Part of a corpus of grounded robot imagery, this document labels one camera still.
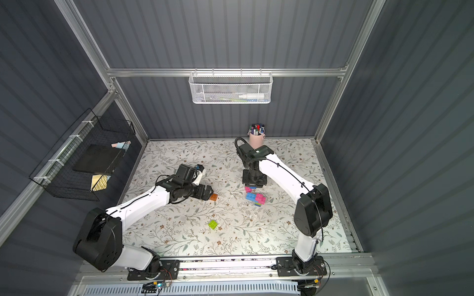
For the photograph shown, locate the light blue long lego brick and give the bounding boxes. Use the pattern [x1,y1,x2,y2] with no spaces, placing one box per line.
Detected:
[246,192,257,203]

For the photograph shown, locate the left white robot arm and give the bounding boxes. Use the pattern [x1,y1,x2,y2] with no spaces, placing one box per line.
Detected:
[72,181,214,275]

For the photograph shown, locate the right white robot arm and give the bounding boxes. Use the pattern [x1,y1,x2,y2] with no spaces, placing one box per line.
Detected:
[234,138,333,276]

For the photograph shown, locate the lime green square lego brick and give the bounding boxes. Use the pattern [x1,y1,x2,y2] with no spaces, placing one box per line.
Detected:
[208,220,218,229]

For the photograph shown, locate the pink pen cup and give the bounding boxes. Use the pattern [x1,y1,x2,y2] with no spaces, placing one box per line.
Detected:
[249,133,265,149]

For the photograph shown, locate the markers in cup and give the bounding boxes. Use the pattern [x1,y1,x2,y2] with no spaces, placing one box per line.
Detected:
[248,123,265,136]

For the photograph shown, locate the white tube in basket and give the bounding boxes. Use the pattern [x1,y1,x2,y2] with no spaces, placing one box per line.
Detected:
[238,93,265,101]

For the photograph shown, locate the yellow sticky note pad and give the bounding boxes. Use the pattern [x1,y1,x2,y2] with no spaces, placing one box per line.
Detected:
[91,175,111,192]

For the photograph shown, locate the black notebook in basket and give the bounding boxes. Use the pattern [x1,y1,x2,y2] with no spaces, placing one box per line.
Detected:
[73,144,126,175]

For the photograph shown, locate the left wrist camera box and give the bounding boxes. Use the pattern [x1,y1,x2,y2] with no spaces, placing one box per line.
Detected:
[175,164,206,185]

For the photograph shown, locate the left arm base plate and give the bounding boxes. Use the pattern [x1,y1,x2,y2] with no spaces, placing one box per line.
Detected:
[127,260,181,281]

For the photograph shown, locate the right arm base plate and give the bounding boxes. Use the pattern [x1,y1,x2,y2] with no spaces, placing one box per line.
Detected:
[272,255,328,278]

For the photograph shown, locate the white wire wall basket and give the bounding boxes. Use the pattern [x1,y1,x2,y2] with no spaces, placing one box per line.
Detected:
[188,72,274,104]

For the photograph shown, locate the black wire wall basket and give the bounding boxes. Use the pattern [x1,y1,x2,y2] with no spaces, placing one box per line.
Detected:
[29,112,135,202]

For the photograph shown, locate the aluminium front rail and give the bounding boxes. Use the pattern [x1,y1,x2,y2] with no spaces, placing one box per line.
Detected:
[75,252,378,286]

